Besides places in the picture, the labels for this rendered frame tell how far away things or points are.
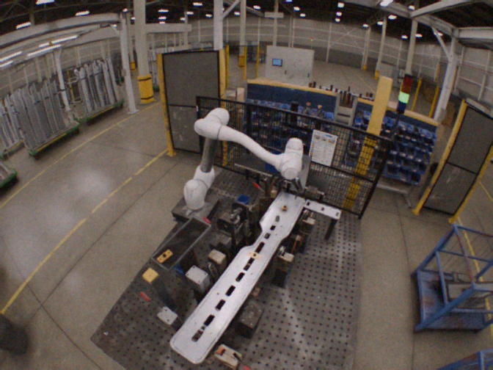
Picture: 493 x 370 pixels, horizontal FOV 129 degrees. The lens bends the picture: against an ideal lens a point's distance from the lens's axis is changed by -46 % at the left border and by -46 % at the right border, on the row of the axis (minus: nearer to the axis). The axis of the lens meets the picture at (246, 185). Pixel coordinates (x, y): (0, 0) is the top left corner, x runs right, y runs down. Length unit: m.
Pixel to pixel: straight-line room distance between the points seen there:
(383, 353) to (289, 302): 1.35
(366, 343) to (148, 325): 1.94
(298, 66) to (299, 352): 7.59
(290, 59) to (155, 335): 7.78
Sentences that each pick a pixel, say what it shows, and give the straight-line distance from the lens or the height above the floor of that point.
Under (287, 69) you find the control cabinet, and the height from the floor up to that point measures 1.21.
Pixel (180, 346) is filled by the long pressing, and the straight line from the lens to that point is 1.15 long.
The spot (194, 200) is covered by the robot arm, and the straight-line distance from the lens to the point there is 1.75.
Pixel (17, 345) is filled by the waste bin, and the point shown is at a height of 0.15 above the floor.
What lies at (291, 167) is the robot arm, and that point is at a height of 1.51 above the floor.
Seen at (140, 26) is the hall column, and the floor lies 3.02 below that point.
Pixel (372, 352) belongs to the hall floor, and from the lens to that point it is 2.45.
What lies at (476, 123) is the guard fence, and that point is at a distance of 3.81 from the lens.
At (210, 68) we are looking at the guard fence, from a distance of 3.42.
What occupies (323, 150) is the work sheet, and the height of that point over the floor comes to 1.28.
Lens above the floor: 2.10
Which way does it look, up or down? 37 degrees down
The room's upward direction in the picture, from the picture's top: 2 degrees clockwise
